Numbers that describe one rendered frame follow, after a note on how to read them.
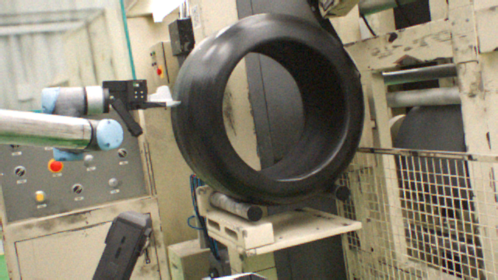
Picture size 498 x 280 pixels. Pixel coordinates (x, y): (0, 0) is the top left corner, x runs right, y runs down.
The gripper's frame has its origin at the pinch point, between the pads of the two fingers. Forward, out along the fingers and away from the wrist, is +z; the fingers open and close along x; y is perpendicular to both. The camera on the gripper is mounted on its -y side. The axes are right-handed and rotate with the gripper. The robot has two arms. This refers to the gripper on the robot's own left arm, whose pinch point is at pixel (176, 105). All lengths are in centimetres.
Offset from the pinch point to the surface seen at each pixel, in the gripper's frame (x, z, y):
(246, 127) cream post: 25.9, 30.4, -8.4
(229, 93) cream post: 26.0, 24.9, 3.4
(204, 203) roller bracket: 23.2, 13.5, -32.2
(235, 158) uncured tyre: -11.9, 12.5, -15.2
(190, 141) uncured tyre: -5.3, 2.0, -10.3
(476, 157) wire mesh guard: -47, 63, -17
